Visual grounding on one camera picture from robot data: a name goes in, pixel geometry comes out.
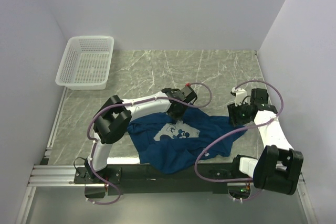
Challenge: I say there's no blue printed t-shirt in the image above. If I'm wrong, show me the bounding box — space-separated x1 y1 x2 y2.
128 108 235 174

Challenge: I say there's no white plastic basket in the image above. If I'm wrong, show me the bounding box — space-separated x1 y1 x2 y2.
55 36 114 90

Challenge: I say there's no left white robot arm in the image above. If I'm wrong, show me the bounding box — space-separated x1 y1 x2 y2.
75 86 197 184

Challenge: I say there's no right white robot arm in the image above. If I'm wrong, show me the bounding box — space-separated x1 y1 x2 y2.
227 88 303 195

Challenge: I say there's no black base beam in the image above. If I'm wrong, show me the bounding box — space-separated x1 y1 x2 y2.
73 163 247 198

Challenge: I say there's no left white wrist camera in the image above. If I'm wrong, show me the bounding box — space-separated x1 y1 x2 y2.
181 83 197 103

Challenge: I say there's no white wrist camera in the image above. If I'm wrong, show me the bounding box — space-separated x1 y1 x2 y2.
181 83 197 103
230 88 247 106

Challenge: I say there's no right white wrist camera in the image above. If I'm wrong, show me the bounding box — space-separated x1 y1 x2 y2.
230 88 247 106

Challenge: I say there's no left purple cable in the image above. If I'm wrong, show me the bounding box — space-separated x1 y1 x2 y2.
83 82 212 206

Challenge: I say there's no aluminium frame rail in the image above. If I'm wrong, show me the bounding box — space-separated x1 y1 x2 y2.
27 163 87 187

